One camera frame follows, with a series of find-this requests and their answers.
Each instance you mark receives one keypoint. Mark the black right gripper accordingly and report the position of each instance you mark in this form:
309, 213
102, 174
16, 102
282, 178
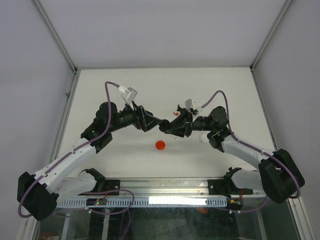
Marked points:
185, 117

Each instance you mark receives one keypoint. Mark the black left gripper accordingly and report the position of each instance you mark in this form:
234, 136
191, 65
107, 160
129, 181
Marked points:
143, 119

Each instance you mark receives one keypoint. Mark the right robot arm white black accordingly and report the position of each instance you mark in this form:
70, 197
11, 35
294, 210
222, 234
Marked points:
275, 172

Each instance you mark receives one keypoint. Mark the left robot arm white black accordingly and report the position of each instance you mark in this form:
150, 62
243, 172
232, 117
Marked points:
41, 192

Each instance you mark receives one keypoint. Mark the white round charging case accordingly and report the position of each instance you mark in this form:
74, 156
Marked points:
203, 138

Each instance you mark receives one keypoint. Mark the red round charging case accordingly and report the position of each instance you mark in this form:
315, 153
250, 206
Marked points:
160, 145

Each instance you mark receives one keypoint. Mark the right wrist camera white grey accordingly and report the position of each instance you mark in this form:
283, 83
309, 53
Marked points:
193, 107

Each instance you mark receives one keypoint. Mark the wrist camera white grey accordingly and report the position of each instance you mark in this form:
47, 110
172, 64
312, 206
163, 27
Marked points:
127, 94
193, 107

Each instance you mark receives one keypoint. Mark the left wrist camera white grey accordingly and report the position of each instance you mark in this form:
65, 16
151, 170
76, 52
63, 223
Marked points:
127, 94

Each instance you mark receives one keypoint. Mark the aluminium mounting rail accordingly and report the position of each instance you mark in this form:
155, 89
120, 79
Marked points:
143, 188

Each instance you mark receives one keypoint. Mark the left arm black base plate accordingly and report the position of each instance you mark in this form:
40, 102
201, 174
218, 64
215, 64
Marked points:
107, 185

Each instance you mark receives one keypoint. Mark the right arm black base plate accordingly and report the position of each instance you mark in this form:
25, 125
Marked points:
225, 188

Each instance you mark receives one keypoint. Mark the white slotted cable duct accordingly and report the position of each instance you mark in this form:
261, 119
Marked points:
143, 202

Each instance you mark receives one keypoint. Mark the aluminium frame post right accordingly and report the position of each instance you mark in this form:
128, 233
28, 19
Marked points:
272, 31

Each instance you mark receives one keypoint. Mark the aluminium frame post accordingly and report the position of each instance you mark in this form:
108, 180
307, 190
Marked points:
272, 31
38, 6

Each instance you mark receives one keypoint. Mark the aluminium frame post left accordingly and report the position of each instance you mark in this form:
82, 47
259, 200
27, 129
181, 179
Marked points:
38, 6

